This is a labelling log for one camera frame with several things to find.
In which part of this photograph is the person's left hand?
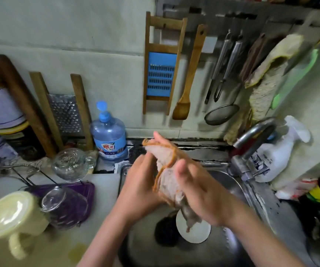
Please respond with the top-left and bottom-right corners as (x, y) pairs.
(114, 153), (163, 223)

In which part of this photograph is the person's right hand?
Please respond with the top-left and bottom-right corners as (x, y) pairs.
(153, 131), (247, 228)

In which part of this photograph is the beige dish cloth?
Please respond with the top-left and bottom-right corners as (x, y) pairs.
(141, 137), (202, 233)

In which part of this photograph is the small clear glass cup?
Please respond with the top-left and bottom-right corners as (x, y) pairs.
(51, 147), (99, 182)

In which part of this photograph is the yellow mug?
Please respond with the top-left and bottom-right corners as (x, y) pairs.
(0, 191), (49, 261)

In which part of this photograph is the person's left forearm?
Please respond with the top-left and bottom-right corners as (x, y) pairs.
(77, 211), (144, 267)

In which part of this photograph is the stainless steel sink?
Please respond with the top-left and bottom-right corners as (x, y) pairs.
(116, 144), (311, 267)

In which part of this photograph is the white plate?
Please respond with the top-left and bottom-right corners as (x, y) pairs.
(176, 211), (212, 244)

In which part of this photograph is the purple plastic tray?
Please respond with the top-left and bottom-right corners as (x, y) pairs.
(24, 182), (96, 226)

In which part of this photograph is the red container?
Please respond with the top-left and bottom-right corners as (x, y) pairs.
(235, 136), (261, 159)

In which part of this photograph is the small blue water bottle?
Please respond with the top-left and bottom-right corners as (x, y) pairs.
(90, 100), (129, 161)

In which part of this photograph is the metal faucet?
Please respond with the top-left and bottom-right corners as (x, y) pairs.
(229, 117), (277, 181)

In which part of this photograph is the mesh strainer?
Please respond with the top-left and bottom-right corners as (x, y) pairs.
(204, 33), (266, 126)

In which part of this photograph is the white spray bottle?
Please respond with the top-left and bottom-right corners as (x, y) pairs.
(253, 115), (312, 183)

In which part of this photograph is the pink and white plastic bag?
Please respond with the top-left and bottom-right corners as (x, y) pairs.
(275, 178), (319, 201)

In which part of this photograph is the wooden framed metal grater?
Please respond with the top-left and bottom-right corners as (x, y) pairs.
(29, 72), (94, 151)

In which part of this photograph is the wooden spatula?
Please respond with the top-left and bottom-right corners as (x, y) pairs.
(172, 24), (209, 121)

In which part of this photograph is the wooden slicer with blue blade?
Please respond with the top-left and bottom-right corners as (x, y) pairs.
(143, 11), (188, 116)

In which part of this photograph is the metal peeler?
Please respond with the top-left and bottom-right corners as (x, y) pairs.
(213, 35), (244, 103)
(204, 32), (233, 105)

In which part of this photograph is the wooden rolling pin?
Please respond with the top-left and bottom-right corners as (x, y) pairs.
(0, 54), (58, 159)

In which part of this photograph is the black wire scourer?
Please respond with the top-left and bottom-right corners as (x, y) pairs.
(154, 214), (180, 247)

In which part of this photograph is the metal wire cup rack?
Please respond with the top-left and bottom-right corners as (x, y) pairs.
(0, 155), (97, 230)

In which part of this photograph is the wall mounted metal utensil rack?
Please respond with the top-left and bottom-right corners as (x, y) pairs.
(156, 0), (320, 34)

